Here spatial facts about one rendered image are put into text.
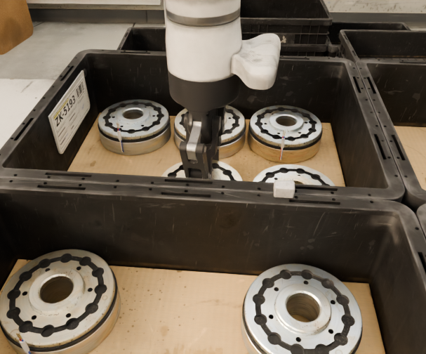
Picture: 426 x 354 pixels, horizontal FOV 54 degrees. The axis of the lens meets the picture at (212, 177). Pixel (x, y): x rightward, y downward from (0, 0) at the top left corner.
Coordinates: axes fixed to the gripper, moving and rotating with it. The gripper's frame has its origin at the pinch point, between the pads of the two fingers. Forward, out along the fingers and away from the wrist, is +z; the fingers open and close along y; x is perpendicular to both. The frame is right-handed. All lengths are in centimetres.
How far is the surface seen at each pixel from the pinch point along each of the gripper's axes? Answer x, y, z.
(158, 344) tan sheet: 0.4, 21.6, 2.5
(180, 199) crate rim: 0.6, 13.0, -7.4
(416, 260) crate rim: 20.1, 16.1, -7.3
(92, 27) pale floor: -147, -257, 85
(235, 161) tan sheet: 2.7, -6.0, 2.6
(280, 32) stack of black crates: 1, -133, 32
